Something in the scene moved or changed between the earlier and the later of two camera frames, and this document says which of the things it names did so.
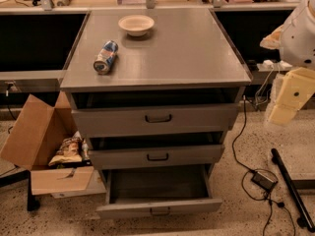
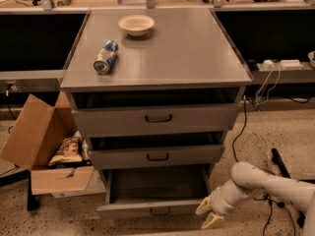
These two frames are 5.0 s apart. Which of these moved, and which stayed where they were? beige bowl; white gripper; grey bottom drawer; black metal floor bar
Moved: white gripper
Stayed: beige bowl; black metal floor bar; grey bottom drawer
